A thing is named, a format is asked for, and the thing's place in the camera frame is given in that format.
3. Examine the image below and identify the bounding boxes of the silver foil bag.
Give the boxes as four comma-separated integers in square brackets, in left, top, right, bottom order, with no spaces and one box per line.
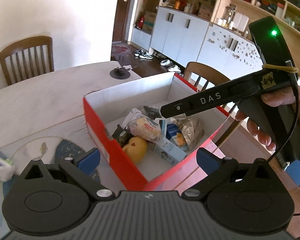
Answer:
[170,114,205,150]

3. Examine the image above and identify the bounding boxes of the black round table socket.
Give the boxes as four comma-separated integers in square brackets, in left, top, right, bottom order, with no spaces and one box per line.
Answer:
[109,67,130,80]

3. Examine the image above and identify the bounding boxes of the person's right hand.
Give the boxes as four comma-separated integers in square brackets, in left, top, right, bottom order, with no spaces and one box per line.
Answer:
[235,84,300,152]

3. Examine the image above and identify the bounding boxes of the wooden chair beside box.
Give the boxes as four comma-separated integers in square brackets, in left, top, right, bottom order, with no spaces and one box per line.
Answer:
[184,62,242,147]

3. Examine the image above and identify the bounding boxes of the white wall cabinet unit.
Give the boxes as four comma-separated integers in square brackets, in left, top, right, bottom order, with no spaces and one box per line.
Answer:
[130,0,262,79]

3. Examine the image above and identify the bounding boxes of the clear bread snack packet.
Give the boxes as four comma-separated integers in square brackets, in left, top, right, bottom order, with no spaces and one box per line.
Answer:
[127,114,162,142]

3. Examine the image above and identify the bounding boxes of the light blue carton box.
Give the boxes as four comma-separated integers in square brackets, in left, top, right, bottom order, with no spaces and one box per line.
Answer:
[152,118,189,166]

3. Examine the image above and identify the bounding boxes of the blue fish pattern table mat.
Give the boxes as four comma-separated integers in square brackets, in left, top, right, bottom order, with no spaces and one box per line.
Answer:
[0,112,131,238]

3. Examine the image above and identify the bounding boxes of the grey white wipes pack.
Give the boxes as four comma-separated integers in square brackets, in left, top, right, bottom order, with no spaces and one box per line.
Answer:
[0,151,15,182]

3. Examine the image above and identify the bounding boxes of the black small wrapper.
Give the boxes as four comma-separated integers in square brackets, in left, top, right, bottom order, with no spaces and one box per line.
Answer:
[112,125,134,147]

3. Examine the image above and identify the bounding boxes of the pair of sneakers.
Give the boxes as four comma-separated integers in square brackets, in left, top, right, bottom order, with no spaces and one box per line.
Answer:
[134,49,153,60]

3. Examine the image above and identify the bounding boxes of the wooden shelf unit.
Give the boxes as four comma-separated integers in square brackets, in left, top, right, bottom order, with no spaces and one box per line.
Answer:
[135,0,300,53]

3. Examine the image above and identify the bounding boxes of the yellow round toy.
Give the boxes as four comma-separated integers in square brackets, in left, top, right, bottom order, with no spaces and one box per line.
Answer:
[123,137,148,165]

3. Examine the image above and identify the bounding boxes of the red cardboard shoe box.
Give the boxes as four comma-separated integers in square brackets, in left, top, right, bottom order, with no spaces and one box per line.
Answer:
[83,73,228,192]

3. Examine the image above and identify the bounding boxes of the wooden chair behind table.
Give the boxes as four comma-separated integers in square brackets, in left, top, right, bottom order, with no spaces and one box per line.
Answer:
[0,36,55,86]

